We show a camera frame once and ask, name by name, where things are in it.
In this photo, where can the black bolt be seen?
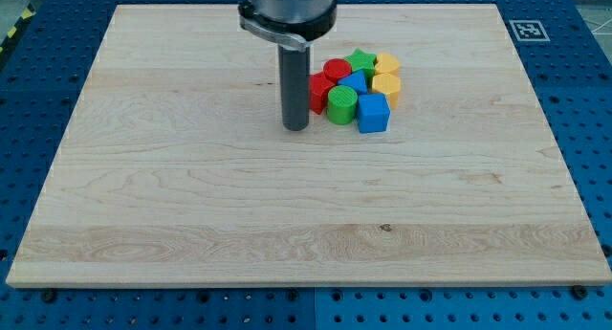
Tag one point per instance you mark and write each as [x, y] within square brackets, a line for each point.
[48, 296]
[579, 292]

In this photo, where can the red star block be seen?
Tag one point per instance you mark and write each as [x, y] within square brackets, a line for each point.
[320, 86]

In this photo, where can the black bolt front right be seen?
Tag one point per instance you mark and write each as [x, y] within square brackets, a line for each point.
[579, 292]

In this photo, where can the red cylinder block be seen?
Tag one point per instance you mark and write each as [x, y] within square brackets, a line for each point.
[336, 68]

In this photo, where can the light wooden board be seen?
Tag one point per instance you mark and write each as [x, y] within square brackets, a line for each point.
[175, 170]

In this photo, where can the green cylinder block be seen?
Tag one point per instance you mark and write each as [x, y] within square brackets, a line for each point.
[342, 104]

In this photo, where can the blue cube block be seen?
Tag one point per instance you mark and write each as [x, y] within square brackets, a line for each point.
[373, 113]

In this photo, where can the blue triangle block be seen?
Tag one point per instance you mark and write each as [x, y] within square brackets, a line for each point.
[356, 81]

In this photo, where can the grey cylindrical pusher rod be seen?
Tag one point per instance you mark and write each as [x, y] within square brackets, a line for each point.
[294, 82]

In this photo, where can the yellow pentagon block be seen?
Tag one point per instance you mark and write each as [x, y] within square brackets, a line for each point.
[387, 63]

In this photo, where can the black bolt front left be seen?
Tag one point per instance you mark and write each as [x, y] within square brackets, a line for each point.
[48, 296]

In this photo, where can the yellow hexagon block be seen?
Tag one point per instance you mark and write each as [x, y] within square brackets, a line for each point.
[389, 85]

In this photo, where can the green star block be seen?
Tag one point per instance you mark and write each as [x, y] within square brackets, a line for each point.
[360, 60]

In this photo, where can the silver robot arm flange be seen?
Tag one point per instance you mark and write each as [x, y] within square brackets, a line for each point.
[291, 24]

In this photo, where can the white fiducial marker tag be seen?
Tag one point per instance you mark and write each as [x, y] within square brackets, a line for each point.
[527, 30]

